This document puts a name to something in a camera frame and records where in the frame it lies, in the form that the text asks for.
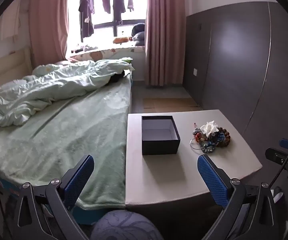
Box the dark hanging jacket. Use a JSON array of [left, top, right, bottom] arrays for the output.
[[78, 0, 95, 43]]

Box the pink curtain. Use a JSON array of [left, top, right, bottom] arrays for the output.
[[145, 0, 187, 88], [28, 0, 71, 67]]

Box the green bed sheet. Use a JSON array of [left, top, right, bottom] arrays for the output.
[[0, 76, 132, 210]]

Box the printed window seat cushion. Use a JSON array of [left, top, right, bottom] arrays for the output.
[[70, 45, 145, 61]]

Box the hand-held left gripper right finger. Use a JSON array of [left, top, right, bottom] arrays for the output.
[[197, 154, 277, 240]]

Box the pile of bead bracelets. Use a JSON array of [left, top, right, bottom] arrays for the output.
[[193, 126, 231, 154]]

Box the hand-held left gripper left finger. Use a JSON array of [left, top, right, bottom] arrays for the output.
[[16, 154, 95, 240]]

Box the flat brown cardboard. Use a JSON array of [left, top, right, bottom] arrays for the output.
[[142, 97, 201, 111]]

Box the window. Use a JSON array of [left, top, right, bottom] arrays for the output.
[[68, 0, 148, 53]]

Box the beige headboard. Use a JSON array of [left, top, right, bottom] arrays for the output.
[[0, 47, 33, 98]]

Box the light green quilt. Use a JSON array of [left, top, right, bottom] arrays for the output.
[[0, 57, 135, 127]]

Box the blue patterned cloth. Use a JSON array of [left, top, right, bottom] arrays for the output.
[[91, 210, 163, 240]]

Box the white fabric flower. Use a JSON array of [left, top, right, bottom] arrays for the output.
[[200, 121, 219, 135]]

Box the grey wardrobe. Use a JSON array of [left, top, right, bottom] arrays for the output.
[[185, 1, 288, 180]]

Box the dark blue pillow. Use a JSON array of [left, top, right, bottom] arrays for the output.
[[131, 23, 146, 47]]

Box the black cardboard box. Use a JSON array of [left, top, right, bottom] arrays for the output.
[[141, 115, 181, 156]]

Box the silver wire bangle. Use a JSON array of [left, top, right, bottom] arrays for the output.
[[188, 138, 202, 151]]

